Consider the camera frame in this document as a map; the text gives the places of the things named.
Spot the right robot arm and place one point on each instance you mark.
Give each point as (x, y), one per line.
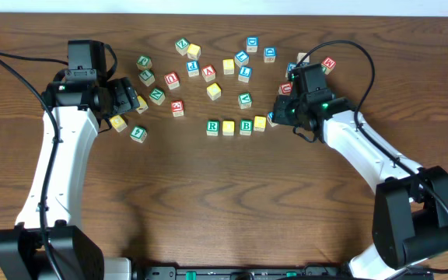
(410, 216)

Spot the yellow O block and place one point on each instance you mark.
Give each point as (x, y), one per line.
(228, 128)
(260, 123)

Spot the blue D block top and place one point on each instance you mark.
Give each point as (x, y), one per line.
(252, 45)

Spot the green J block left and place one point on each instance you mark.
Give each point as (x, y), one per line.
(144, 63)

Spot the red E block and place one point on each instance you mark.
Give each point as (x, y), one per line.
(177, 108)

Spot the green 4 block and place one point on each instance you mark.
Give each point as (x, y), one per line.
(138, 134)

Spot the yellow block far left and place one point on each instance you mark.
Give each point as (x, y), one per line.
(118, 123)

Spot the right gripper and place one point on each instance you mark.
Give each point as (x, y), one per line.
(280, 115)

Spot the green 7 block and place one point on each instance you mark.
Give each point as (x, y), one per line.
(146, 77)

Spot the yellow block near Z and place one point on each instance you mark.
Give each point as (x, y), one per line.
(194, 52)

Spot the red u block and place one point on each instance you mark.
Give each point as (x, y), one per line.
(172, 80)
(285, 89)

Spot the blue l block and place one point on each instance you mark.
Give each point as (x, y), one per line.
(241, 58)
(245, 74)

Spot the plain X block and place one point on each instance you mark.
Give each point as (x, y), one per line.
(302, 58)

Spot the yellow S block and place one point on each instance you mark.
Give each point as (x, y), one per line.
(228, 66)

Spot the blue L block lower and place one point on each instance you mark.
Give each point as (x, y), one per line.
(245, 74)

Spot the blue d block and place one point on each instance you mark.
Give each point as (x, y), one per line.
(270, 54)
(252, 45)

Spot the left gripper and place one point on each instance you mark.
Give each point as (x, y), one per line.
(127, 95)

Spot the blue P block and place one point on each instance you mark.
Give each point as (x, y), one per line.
(192, 68)

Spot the green j block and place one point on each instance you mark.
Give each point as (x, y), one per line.
(144, 63)
(324, 69)

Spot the green R block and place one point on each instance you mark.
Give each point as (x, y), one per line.
(212, 128)

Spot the green V block centre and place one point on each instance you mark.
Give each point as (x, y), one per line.
(245, 100)

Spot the blue 5 block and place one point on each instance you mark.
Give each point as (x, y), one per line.
(290, 67)

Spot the blue L block upper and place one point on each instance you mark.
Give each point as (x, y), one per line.
(241, 58)

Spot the green J block right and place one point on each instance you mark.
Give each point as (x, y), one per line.
(324, 69)

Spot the green Z block top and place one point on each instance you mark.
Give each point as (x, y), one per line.
(182, 45)

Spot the red U block right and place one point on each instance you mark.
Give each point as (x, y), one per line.
(285, 89)

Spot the yellow C block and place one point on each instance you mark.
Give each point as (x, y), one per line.
(214, 91)

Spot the blue D block right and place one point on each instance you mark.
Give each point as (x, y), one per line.
(270, 54)

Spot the red M block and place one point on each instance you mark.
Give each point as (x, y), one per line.
(329, 63)

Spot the green B block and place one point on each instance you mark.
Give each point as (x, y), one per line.
(246, 127)

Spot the red U block left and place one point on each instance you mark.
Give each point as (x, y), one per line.
(172, 80)

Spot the yellow block beside V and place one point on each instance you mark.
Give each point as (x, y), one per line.
(143, 106)

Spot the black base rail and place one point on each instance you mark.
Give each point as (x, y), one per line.
(310, 271)

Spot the red A block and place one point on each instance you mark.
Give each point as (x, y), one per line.
(208, 73)

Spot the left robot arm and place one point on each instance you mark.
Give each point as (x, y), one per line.
(47, 241)

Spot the blue T block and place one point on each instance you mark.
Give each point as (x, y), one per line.
(270, 121)

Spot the green N block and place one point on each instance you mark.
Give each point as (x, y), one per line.
(157, 96)

